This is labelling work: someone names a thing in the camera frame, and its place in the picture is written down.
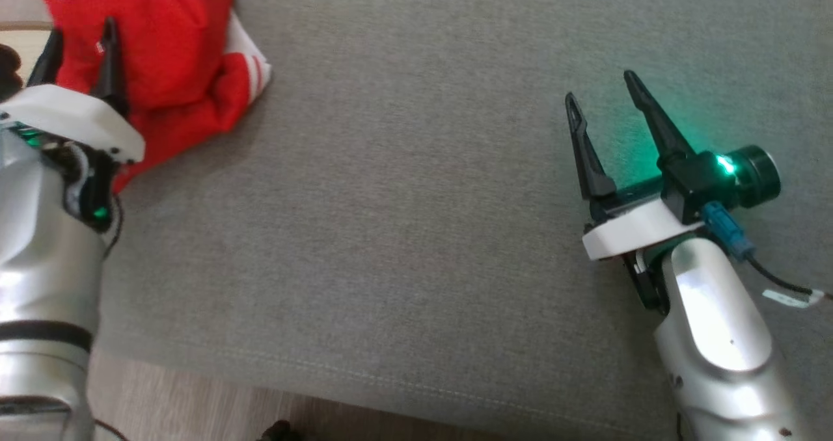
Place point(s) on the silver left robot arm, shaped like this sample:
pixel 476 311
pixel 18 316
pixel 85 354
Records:
pixel 39 265

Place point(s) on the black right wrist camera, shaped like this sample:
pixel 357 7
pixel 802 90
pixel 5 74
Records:
pixel 696 177

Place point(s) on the red jersey with striped trim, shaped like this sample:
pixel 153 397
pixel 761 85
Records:
pixel 163 51

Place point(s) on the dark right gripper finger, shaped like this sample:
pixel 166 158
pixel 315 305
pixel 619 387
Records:
pixel 660 129
pixel 589 161

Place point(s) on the blue right camera connector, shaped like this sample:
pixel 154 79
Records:
pixel 725 226

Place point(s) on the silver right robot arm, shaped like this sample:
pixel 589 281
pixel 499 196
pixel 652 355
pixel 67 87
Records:
pixel 716 311

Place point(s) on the grey sofa seat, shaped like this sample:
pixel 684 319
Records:
pixel 423 168

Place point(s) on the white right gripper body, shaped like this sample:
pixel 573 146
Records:
pixel 638 229

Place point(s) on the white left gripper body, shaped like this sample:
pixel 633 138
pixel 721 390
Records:
pixel 71 119

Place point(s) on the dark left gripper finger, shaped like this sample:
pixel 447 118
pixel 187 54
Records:
pixel 51 57
pixel 110 70

